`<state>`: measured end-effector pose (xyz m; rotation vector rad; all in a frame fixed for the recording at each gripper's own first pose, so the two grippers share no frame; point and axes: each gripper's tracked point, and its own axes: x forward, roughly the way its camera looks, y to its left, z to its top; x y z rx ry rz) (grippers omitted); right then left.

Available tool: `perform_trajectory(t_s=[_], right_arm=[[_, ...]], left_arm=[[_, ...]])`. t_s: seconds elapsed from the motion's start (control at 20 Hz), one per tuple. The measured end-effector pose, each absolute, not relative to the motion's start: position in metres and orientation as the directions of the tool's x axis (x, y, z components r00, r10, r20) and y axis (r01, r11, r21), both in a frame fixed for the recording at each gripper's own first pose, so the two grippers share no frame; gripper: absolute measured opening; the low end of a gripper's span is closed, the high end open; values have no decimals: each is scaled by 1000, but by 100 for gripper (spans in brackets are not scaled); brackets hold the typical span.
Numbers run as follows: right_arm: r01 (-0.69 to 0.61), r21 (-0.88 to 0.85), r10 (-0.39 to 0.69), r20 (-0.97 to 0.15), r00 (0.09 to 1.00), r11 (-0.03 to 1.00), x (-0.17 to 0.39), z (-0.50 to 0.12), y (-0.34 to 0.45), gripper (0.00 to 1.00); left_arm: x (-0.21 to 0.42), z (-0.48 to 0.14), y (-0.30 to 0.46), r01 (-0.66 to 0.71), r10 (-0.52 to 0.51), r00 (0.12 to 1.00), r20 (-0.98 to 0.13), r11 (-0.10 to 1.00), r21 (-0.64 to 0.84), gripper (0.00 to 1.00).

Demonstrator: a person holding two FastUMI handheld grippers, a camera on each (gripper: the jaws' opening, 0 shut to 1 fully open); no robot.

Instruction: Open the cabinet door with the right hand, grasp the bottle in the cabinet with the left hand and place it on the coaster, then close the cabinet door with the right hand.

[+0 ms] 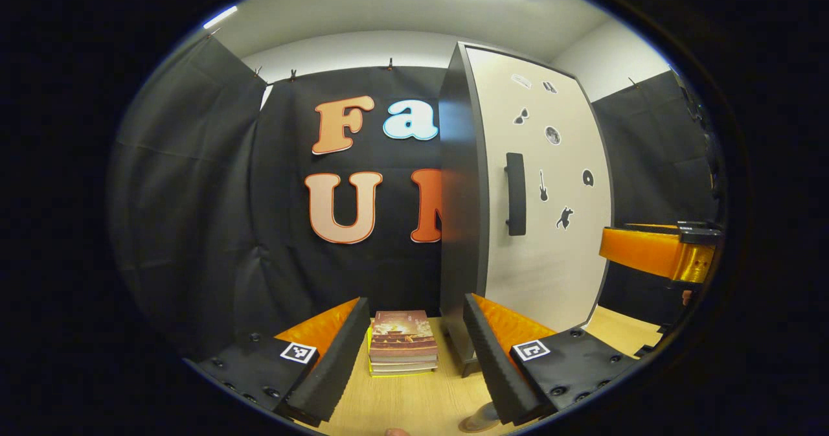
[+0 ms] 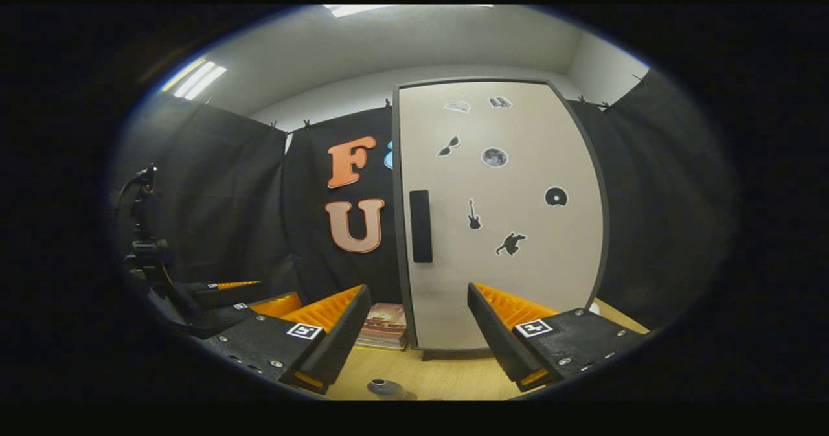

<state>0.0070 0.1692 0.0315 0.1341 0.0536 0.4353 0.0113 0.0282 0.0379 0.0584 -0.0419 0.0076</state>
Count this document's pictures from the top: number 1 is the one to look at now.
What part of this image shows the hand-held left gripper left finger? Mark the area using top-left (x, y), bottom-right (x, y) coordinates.
top-left (193, 297), bottom-right (371, 424)

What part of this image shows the beige cabinet door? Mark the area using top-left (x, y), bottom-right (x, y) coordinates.
top-left (465, 46), bottom-right (615, 333)

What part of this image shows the gray cabinet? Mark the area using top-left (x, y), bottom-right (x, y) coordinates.
top-left (439, 41), bottom-right (616, 377)

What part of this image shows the brown cover book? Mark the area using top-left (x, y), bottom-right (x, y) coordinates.
top-left (369, 310), bottom-right (439, 359)

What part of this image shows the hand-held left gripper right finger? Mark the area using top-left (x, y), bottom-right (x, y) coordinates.
top-left (462, 292), bottom-right (642, 427)

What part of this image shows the white paged book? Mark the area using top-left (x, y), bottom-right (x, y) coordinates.
top-left (369, 357), bottom-right (439, 368)

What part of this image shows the long ceiling light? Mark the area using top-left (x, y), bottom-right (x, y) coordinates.
top-left (204, 6), bottom-right (238, 30)

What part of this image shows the black backdrop cloth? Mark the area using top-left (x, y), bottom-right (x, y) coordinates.
top-left (107, 34), bottom-right (726, 359)

